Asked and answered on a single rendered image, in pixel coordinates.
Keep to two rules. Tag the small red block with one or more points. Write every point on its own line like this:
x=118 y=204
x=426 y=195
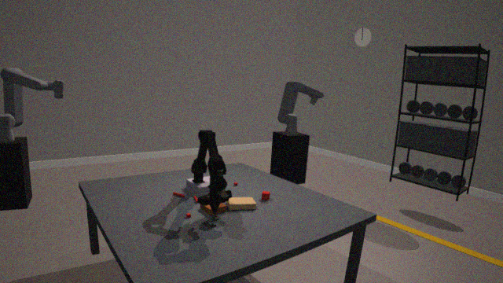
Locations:
x=265 y=195

